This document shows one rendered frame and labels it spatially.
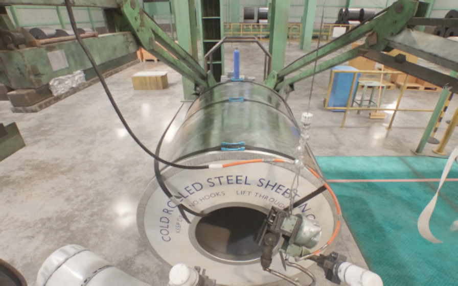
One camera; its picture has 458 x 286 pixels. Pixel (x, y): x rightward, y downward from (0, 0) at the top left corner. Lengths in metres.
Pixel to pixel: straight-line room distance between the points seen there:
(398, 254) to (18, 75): 2.84
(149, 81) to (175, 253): 6.05
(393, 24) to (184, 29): 4.61
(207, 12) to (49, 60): 6.50
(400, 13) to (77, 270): 1.65
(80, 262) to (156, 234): 0.91
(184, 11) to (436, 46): 4.88
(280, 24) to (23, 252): 5.51
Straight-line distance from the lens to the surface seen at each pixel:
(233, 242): 1.70
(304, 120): 0.83
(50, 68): 0.87
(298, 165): 0.91
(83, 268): 0.61
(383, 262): 2.59
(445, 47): 1.34
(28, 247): 3.04
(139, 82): 7.30
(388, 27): 1.58
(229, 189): 1.14
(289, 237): 1.19
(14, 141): 1.17
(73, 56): 0.96
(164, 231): 1.45
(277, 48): 5.55
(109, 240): 2.64
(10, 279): 1.88
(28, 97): 0.81
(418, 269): 2.71
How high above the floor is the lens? 1.90
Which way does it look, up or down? 30 degrees down
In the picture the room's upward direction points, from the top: 1 degrees counter-clockwise
